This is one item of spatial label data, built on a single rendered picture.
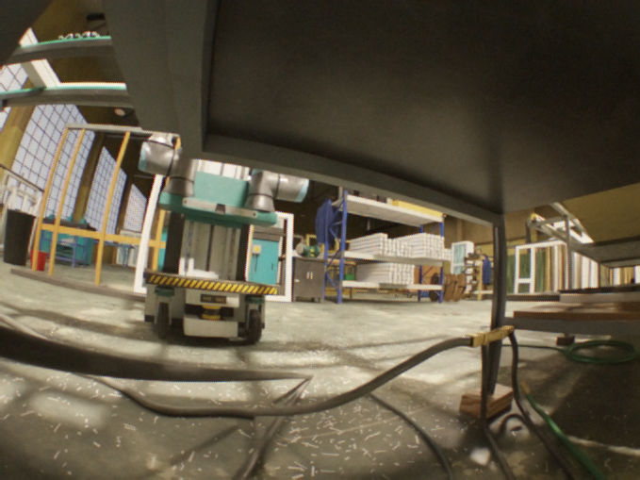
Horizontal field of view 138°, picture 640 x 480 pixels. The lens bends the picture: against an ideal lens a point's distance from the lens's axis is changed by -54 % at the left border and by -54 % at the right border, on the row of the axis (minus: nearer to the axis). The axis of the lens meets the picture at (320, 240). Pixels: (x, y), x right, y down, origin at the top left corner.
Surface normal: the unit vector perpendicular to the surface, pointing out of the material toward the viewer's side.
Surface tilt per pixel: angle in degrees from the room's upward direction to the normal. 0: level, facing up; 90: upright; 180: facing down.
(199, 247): 90
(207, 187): 90
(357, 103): 180
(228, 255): 90
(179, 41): 180
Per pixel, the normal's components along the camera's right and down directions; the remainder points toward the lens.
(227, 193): 0.52, -0.10
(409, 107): -0.07, 0.99
